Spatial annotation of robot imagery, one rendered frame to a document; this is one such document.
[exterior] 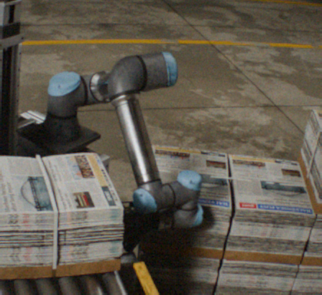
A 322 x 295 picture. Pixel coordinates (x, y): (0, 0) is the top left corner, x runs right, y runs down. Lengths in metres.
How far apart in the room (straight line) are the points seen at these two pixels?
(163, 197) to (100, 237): 0.29
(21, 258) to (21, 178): 0.22
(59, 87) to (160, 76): 0.45
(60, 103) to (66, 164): 0.53
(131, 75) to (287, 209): 0.69
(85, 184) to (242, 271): 0.78
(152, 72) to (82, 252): 0.61
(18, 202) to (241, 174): 0.95
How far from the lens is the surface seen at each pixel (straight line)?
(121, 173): 3.77
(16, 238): 1.64
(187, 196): 1.93
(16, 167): 1.78
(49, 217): 1.61
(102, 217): 1.65
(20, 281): 1.74
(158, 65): 1.98
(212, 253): 2.20
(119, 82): 1.92
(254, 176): 2.29
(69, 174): 1.76
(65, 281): 1.75
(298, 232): 2.20
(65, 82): 2.28
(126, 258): 1.84
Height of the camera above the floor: 1.96
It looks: 27 degrees down
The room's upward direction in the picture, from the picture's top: 8 degrees clockwise
